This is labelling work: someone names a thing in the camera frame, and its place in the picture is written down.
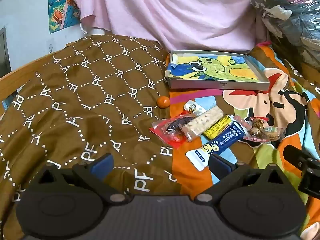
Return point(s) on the wooden bed frame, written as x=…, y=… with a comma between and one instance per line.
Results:
x=15, y=73

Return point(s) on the pink cloth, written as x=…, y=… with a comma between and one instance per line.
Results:
x=162, y=10

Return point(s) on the brown patterned pillow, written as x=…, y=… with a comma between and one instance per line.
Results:
x=75, y=100

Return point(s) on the grey door frame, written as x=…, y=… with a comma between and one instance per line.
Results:
x=3, y=52

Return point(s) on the pink sausage packet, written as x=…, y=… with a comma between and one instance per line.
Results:
x=241, y=123

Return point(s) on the yellow snack packet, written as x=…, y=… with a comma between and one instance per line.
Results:
x=216, y=130

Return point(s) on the red packet with dark snack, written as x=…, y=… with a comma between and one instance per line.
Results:
x=170, y=135

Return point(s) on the grey cardboard box tray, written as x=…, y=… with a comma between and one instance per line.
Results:
x=215, y=83

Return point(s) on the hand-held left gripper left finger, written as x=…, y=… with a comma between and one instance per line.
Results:
x=102, y=164

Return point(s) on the clear packet with brown snack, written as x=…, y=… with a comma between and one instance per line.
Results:
x=260, y=130

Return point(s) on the small orange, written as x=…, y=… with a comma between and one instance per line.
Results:
x=163, y=102

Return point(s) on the white tofu snack packet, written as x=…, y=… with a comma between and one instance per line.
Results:
x=192, y=107

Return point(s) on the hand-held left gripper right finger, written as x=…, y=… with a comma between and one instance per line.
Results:
x=219, y=166

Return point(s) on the cartoon wall poster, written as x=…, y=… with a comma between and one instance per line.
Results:
x=63, y=5

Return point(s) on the plastic bag of clothes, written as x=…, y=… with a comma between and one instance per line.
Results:
x=290, y=12

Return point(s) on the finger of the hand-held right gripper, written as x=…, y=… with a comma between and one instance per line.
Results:
x=295, y=155

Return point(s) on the crayon drawing paper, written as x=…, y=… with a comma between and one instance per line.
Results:
x=215, y=66

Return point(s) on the clear nougat bar packet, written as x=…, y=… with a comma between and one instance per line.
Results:
x=202, y=122

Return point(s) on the blue and white packet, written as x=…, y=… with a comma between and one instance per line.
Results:
x=225, y=140

